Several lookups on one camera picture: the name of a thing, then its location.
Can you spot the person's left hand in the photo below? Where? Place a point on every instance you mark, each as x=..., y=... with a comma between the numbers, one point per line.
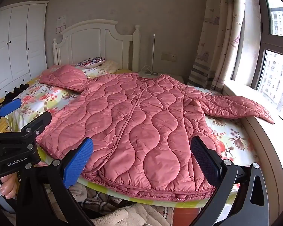
x=9, y=186

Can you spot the person's fluffy beige robe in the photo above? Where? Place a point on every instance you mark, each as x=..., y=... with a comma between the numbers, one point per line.
x=132, y=216

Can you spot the wall socket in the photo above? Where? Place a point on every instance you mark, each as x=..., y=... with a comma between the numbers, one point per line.
x=168, y=57

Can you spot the patterned curtain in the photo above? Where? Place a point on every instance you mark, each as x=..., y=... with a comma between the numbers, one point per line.
x=217, y=42

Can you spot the white bed headboard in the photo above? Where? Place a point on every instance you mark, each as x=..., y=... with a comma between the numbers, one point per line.
x=89, y=42

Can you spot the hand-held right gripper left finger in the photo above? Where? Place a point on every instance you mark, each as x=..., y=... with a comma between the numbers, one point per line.
x=78, y=162

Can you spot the pink quilted jacket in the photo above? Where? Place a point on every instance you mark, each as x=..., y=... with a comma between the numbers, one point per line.
x=136, y=127

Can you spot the white wall notice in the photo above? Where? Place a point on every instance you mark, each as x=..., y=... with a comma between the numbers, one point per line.
x=61, y=24

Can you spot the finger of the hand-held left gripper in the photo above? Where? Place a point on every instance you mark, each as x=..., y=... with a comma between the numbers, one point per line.
x=39, y=122
x=9, y=107

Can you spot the window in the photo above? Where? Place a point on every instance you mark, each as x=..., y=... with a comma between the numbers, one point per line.
x=276, y=75

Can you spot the embroidered pillow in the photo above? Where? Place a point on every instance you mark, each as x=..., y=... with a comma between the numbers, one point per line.
x=92, y=61

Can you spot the stone window sill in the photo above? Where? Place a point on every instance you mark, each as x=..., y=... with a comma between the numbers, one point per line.
x=273, y=146

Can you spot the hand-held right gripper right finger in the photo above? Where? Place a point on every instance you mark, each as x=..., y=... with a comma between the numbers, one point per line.
x=204, y=160

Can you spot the silver pole lamp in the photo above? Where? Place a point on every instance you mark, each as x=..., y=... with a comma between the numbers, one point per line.
x=153, y=51

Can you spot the white nightstand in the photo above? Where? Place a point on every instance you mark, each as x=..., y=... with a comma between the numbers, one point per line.
x=179, y=78

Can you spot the white wardrobe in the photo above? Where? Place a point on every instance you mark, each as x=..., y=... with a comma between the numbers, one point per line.
x=16, y=44

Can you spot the cream pillow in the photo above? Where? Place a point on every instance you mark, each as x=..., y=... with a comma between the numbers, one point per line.
x=110, y=66

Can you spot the floral bed sheet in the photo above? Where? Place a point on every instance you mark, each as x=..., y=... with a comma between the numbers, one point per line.
x=233, y=131

